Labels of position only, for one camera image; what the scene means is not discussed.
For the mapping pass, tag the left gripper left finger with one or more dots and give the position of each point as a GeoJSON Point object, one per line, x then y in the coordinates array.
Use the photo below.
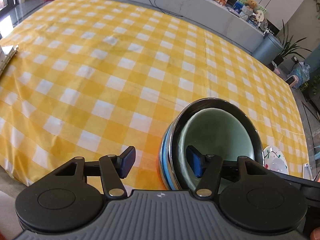
{"type": "Point", "coordinates": [114, 168]}

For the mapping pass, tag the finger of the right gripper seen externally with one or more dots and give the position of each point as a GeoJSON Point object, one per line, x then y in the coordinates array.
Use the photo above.
{"type": "Point", "coordinates": [298, 191]}

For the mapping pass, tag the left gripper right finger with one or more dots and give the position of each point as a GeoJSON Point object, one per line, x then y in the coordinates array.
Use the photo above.
{"type": "Point", "coordinates": [208, 169]}

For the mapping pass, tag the green ceramic bowl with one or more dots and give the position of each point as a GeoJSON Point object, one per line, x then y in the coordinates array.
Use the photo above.
{"type": "Point", "coordinates": [212, 131]}

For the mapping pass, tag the orange steel bowl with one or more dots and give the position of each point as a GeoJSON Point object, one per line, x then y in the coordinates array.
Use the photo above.
{"type": "Point", "coordinates": [205, 103]}

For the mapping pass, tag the white painted fruit plate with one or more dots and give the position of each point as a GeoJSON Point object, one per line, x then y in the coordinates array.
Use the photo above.
{"type": "Point", "coordinates": [274, 160]}

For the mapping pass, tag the white phone stand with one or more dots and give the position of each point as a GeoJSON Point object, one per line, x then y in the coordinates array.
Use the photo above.
{"type": "Point", "coordinates": [307, 173]}

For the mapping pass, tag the yellow checkered tablecloth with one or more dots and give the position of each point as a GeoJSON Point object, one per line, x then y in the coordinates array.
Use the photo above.
{"type": "Point", "coordinates": [92, 77]}

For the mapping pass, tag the pink small heater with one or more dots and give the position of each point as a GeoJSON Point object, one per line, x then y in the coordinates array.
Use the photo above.
{"type": "Point", "coordinates": [292, 80]}

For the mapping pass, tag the blue water jug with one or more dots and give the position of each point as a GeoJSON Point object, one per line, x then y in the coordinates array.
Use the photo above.
{"type": "Point", "coordinates": [302, 71]}

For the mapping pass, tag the grey blue trash bin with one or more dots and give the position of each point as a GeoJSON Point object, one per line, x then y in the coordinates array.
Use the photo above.
{"type": "Point", "coordinates": [268, 50]}

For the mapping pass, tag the potted long leaf plant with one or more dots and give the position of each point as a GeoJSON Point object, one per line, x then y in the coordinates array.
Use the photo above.
{"type": "Point", "coordinates": [290, 47]}

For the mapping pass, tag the teddy bear bouquet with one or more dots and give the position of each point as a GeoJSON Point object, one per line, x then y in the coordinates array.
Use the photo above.
{"type": "Point", "coordinates": [248, 9]}

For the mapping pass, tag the white marble tv console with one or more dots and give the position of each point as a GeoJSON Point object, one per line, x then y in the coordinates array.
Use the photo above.
{"type": "Point", "coordinates": [214, 17]}

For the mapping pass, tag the ring binder notebook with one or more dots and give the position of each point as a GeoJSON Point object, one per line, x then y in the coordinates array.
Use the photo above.
{"type": "Point", "coordinates": [7, 53]}

